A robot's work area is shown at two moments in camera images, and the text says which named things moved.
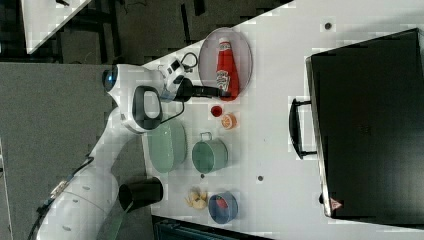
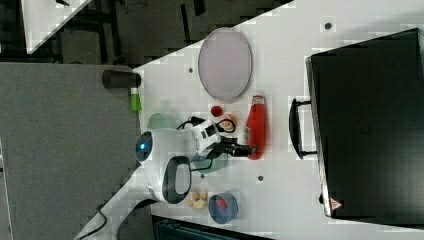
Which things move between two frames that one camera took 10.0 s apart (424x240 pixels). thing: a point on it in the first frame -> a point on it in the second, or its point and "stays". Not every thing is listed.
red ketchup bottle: (227, 84) -> (256, 129)
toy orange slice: (229, 121) stays
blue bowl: (223, 215) stays
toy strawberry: (221, 201) stays
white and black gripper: (181, 89) -> (208, 139)
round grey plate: (241, 52) stays
